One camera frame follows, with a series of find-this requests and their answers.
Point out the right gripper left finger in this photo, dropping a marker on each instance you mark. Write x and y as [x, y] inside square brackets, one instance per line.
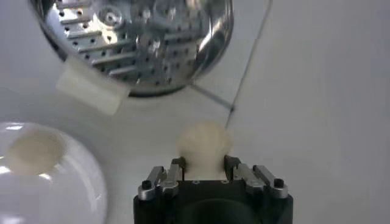
[170, 179]

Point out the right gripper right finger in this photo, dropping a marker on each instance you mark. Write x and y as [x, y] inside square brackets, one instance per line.
[250, 179]

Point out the white steamed baozi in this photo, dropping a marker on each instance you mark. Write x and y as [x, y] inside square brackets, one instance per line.
[33, 152]
[204, 146]

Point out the stainless steel steamer basket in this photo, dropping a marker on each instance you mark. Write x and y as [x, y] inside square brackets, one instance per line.
[146, 45]

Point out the large white round plate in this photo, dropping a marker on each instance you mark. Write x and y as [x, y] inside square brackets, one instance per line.
[61, 198]

